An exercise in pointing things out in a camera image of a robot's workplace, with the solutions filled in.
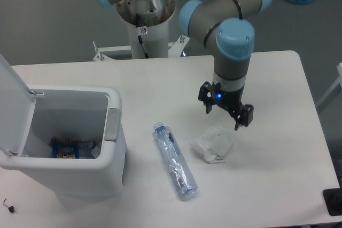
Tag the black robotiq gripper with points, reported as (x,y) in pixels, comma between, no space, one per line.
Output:
(230,101)

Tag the clear plastic water bottle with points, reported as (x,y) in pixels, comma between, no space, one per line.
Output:
(174,161)

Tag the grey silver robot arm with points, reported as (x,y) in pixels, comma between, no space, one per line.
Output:
(220,26)

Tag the white open trash can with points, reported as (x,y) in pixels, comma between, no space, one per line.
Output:
(68,138)

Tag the white furniture leg right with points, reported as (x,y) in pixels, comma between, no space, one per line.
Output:
(331,93)

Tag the black device at table edge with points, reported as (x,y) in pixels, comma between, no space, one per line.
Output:
(332,198)

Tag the blue snack wrapper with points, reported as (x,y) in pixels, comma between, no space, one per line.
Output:
(65,149)

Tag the white pedestal base frame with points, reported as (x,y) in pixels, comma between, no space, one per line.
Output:
(175,49)

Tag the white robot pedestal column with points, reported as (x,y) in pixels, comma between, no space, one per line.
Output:
(147,25)

